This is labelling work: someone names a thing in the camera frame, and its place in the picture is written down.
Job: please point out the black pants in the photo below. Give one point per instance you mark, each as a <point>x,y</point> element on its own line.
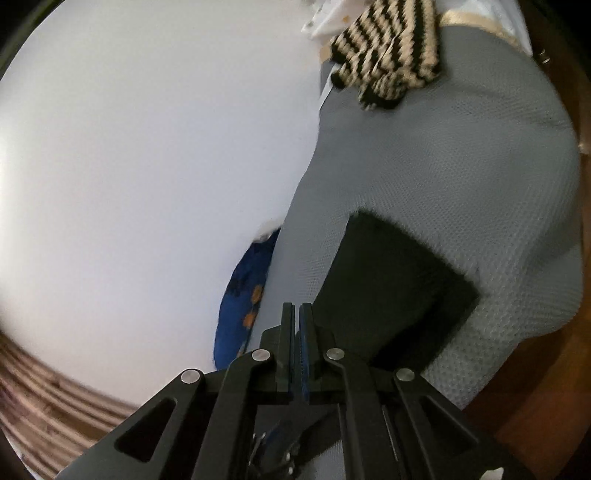
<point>392,286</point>

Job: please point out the grey mesh mattress pad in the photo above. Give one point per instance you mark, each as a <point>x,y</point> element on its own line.
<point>438,161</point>

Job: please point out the wooden slatted panel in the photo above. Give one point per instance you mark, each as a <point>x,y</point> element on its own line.
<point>46,406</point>

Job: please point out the pale sheet with beige trim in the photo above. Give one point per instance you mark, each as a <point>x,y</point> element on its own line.
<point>480,21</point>

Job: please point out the white printed cloth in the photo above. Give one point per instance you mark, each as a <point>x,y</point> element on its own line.
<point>323,16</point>

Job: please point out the black beige striped knit garment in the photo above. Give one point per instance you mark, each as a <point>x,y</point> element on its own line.
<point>383,50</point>

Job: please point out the blue floral pillow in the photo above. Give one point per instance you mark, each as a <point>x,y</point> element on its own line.
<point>240,300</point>

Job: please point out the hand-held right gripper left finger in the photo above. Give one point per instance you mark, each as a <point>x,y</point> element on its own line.
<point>288,341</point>

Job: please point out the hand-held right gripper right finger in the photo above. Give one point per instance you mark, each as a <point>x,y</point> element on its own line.
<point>304,341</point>

